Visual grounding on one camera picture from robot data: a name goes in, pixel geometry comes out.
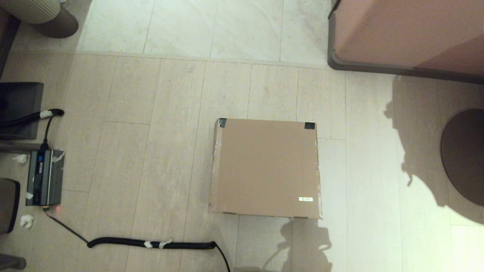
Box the brown cardboard shoe box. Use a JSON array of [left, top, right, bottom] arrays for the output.
[[208, 118, 323, 219]]

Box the dark padded seat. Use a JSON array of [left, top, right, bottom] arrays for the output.
[[0, 178, 20, 234]]

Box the grey power supply unit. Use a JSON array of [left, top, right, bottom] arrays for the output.
[[26, 149, 65, 207]]

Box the pink sofa with grey base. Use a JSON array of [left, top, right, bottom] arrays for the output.
[[327, 0, 484, 84]]

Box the grey-brown furniture foot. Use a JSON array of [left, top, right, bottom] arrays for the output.
[[0, 254, 27, 270]]

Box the dark grey square block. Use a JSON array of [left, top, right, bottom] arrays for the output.
[[0, 82, 44, 140]]

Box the black sleeved cable white tape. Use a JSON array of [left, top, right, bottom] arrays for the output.
[[0, 109, 65, 151]]

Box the black coiled cable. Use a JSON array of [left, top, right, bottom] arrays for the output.
[[45, 207, 231, 272]]

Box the round brown table base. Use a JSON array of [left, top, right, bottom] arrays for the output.
[[441, 109, 484, 207]]

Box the striped beige round pouf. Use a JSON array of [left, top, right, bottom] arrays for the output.
[[0, 0, 79, 39]]

